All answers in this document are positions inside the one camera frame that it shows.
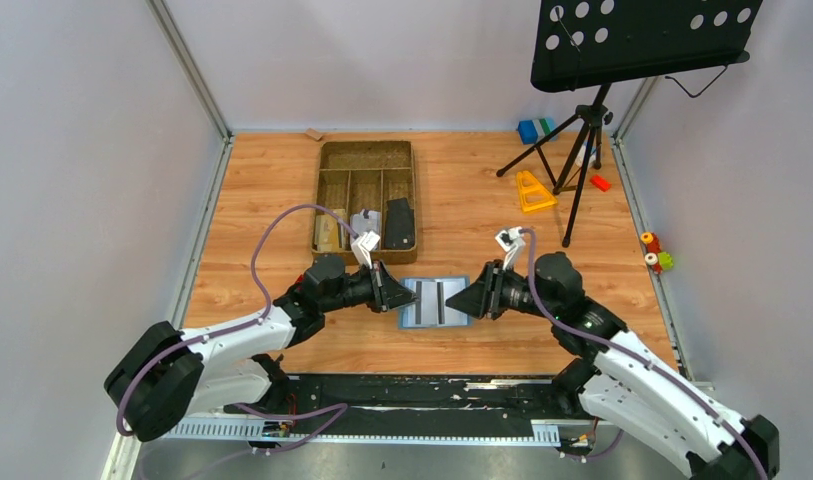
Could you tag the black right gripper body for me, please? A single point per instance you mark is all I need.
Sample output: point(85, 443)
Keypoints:
point(494, 290)

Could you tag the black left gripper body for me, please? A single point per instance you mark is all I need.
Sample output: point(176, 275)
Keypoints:
point(377, 303)

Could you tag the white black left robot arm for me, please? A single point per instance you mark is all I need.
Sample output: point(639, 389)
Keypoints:
point(171, 373)

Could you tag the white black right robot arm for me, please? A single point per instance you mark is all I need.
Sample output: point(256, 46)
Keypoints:
point(617, 378)

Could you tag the white card in tray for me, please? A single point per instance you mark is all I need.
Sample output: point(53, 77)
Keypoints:
point(366, 220)

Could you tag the tan cards in tray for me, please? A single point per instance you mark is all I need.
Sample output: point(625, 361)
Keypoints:
point(329, 234)

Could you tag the black wallet in tray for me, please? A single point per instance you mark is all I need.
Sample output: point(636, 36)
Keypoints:
point(399, 224)

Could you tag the yellow triangular toy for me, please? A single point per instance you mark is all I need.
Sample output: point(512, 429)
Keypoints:
point(533, 195)

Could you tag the woven compartment tray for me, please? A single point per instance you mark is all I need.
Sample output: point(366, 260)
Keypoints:
point(355, 175)

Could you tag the red block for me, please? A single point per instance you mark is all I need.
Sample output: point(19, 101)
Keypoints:
point(600, 183)

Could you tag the blue green block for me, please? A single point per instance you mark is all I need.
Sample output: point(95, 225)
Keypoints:
point(532, 131)

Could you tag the colourful toy stack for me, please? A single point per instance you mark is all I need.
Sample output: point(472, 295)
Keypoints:
point(656, 258)

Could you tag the small cardboard scrap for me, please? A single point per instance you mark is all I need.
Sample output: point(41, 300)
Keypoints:
point(314, 134)

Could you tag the black music stand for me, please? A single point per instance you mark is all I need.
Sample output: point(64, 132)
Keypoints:
point(582, 44)

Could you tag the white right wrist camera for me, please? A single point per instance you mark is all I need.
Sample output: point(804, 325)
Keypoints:
point(512, 243)

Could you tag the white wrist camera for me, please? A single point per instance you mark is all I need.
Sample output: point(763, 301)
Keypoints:
point(512, 243)
point(362, 246)

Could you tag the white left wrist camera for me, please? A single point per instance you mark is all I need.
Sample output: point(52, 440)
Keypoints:
point(362, 246)

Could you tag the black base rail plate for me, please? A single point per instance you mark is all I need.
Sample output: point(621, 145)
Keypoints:
point(420, 406)

